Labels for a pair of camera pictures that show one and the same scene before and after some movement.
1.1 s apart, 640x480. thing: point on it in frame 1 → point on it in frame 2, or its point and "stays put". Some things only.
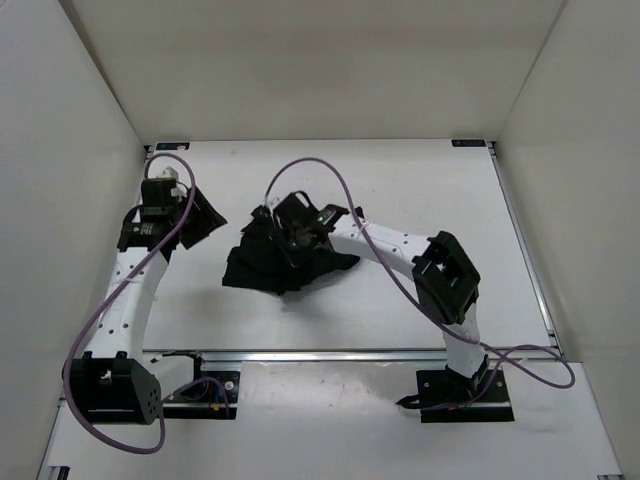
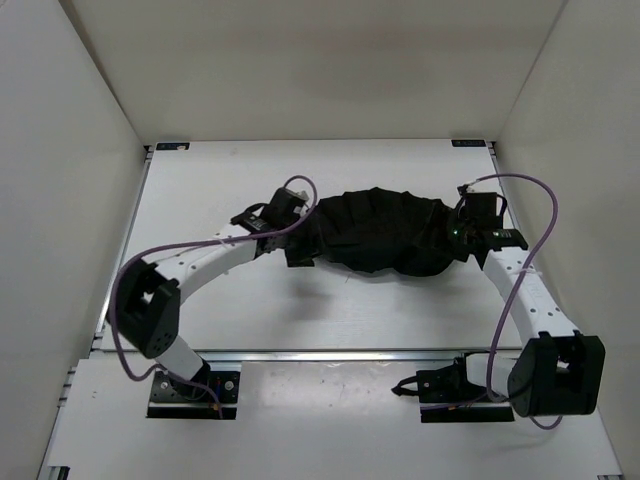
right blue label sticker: (469, 143) stays put
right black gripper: (295, 258) → (459, 255)
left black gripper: (209, 219) → (300, 255)
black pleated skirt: (264, 260) → (386, 230)
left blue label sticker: (172, 145) stays put
